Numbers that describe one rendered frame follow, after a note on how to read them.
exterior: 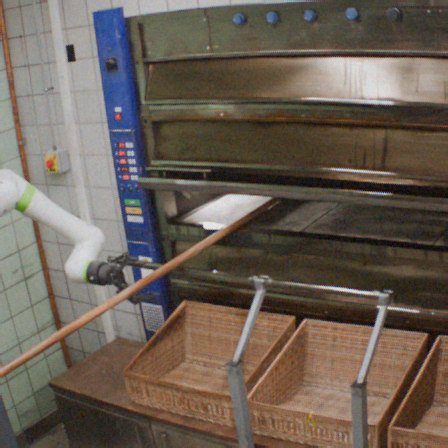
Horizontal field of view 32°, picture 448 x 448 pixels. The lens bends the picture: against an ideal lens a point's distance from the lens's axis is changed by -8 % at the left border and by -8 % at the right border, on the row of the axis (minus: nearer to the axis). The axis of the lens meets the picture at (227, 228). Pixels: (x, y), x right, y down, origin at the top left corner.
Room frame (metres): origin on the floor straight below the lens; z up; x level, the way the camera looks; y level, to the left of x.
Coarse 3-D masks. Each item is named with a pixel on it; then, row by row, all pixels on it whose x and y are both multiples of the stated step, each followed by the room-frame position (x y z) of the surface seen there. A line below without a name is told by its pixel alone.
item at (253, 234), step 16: (176, 224) 3.37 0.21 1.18; (192, 224) 3.34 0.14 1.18; (208, 224) 3.31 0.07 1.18; (224, 224) 3.27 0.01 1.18; (240, 240) 3.17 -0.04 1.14; (256, 240) 3.12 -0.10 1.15; (272, 240) 3.08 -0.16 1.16; (288, 240) 3.03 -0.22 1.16; (304, 240) 2.99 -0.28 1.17; (320, 240) 2.94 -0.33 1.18; (336, 240) 2.91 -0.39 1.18; (352, 240) 2.88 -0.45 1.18; (368, 240) 2.86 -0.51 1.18; (384, 240) 2.83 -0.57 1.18; (400, 256) 2.74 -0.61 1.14; (416, 256) 2.69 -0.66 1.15; (432, 256) 2.65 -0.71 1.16
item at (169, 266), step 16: (256, 208) 3.33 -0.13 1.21; (240, 224) 3.21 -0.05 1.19; (208, 240) 3.04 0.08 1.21; (192, 256) 2.95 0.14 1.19; (160, 272) 2.80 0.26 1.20; (128, 288) 2.67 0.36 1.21; (112, 304) 2.57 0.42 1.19; (80, 320) 2.45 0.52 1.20; (64, 336) 2.37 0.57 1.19; (32, 352) 2.25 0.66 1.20; (0, 368) 2.14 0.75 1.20; (16, 368) 2.18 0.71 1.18
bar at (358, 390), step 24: (120, 264) 3.06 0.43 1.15; (264, 288) 2.65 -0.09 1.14; (288, 288) 2.60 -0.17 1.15; (312, 288) 2.54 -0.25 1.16; (336, 288) 2.49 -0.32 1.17; (384, 312) 2.35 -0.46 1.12; (240, 360) 2.51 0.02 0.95; (240, 384) 2.49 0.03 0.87; (360, 384) 2.20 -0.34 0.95; (240, 408) 2.48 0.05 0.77; (360, 408) 2.19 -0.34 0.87; (240, 432) 2.49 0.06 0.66; (360, 432) 2.19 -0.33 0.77
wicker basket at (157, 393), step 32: (192, 320) 3.28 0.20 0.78; (224, 320) 3.19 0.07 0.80; (256, 320) 3.10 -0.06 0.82; (192, 352) 3.25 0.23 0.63; (224, 352) 3.16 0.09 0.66; (256, 352) 3.07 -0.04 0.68; (128, 384) 2.95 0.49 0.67; (160, 384) 2.84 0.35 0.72; (192, 384) 3.03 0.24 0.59; (224, 384) 3.00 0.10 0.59; (192, 416) 2.76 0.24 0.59; (224, 416) 2.67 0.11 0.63
